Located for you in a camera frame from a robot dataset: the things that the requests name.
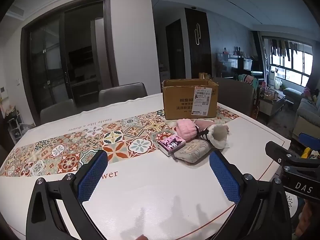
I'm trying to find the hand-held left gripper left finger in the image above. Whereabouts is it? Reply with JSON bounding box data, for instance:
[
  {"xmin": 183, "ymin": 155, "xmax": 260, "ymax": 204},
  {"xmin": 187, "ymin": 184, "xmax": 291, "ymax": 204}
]
[{"xmin": 26, "ymin": 150, "xmax": 108, "ymax": 240}]

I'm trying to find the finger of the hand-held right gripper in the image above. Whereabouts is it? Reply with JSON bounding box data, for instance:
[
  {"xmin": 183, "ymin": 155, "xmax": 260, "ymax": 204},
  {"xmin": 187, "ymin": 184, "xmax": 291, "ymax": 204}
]
[
  {"xmin": 298, "ymin": 133, "xmax": 320, "ymax": 147},
  {"xmin": 265, "ymin": 141, "xmax": 320, "ymax": 167}
]

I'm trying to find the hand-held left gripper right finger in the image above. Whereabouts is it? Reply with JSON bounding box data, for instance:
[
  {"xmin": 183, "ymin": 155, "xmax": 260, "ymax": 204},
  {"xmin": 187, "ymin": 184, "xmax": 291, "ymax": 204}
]
[{"xmin": 209, "ymin": 151, "xmax": 293, "ymax": 240}]

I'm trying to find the cardboard box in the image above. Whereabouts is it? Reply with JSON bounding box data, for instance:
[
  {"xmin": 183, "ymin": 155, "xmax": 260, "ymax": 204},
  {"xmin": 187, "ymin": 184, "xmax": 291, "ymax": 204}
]
[{"xmin": 162, "ymin": 73, "xmax": 219, "ymax": 120}]

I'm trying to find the grey sofa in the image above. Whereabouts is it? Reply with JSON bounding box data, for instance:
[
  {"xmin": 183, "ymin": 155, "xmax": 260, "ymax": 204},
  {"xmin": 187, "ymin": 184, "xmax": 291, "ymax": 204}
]
[{"xmin": 284, "ymin": 87, "xmax": 320, "ymax": 140}]

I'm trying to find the white fuzzy slipper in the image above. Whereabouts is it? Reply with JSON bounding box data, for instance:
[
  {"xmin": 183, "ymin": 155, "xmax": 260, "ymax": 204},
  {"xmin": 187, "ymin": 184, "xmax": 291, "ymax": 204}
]
[{"xmin": 208, "ymin": 124, "xmax": 230, "ymax": 149}]

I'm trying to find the coffee table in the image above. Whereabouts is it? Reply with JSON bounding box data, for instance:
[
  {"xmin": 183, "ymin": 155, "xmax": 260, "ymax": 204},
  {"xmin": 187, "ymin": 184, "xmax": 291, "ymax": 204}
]
[{"xmin": 259, "ymin": 90, "xmax": 286, "ymax": 124}]

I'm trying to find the dusty pink sock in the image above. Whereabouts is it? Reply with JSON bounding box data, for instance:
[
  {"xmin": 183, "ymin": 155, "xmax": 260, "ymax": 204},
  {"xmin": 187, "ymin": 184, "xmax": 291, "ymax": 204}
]
[{"xmin": 195, "ymin": 119, "xmax": 215, "ymax": 133}]

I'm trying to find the printed tablecloth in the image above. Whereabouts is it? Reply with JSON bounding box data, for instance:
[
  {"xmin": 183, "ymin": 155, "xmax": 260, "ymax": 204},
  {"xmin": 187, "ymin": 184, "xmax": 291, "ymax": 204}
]
[{"xmin": 0, "ymin": 92, "xmax": 292, "ymax": 240}]

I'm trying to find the pink cartoon tissue pack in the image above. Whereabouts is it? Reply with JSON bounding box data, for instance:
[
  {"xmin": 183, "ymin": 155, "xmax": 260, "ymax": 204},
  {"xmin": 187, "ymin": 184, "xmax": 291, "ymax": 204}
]
[{"xmin": 157, "ymin": 134, "xmax": 187, "ymax": 157}]

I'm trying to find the pink fluffy cloth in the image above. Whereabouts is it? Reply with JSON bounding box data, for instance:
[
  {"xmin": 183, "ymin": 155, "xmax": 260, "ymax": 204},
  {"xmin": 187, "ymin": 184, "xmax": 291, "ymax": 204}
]
[{"xmin": 174, "ymin": 119, "xmax": 199, "ymax": 140}]

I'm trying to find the grey leather dining chair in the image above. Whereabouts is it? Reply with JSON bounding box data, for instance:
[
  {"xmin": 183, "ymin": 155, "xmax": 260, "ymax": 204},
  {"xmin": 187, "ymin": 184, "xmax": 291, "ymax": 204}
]
[
  {"xmin": 212, "ymin": 77, "xmax": 258, "ymax": 120},
  {"xmin": 99, "ymin": 82, "xmax": 148, "ymax": 103},
  {"xmin": 40, "ymin": 99, "xmax": 78, "ymax": 125}
]

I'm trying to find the colourful clothes pile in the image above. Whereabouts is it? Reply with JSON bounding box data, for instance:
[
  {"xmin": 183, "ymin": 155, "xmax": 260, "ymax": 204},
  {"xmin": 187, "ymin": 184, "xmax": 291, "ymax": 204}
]
[{"xmin": 239, "ymin": 74, "xmax": 259, "ymax": 88}]

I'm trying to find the large window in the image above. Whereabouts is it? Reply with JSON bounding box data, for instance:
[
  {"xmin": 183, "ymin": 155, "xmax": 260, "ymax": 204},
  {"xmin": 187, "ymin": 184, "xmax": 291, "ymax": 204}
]
[{"xmin": 262, "ymin": 36, "xmax": 313, "ymax": 87}]

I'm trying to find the black piano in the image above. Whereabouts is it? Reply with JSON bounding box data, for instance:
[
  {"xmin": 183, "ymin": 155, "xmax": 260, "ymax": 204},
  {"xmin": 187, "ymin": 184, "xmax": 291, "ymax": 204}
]
[{"xmin": 231, "ymin": 56, "xmax": 265, "ymax": 80}]

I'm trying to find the small storage rack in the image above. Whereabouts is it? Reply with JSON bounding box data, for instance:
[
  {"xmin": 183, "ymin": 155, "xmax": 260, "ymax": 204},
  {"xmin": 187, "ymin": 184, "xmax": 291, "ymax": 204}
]
[{"xmin": 5, "ymin": 105, "xmax": 34, "ymax": 144}]

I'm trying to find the hanging laundry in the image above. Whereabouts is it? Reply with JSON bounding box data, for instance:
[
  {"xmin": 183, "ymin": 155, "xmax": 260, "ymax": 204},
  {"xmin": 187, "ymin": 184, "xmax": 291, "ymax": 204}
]
[{"xmin": 270, "ymin": 39, "xmax": 304, "ymax": 62}]

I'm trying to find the dark glass sliding door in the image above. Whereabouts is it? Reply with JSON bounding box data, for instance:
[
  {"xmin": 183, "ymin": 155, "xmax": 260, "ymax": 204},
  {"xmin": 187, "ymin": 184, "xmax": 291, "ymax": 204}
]
[{"xmin": 21, "ymin": 0, "xmax": 119, "ymax": 110}]

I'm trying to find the dark interior door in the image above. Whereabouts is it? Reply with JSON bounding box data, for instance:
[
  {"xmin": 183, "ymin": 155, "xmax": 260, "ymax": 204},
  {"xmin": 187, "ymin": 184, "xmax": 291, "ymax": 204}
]
[{"xmin": 166, "ymin": 19, "xmax": 186, "ymax": 80}]

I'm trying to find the dark slatted wall panel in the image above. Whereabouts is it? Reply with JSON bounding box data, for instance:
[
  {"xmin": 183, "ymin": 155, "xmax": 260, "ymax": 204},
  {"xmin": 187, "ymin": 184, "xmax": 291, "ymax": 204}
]
[{"xmin": 185, "ymin": 7, "xmax": 212, "ymax": 79}]

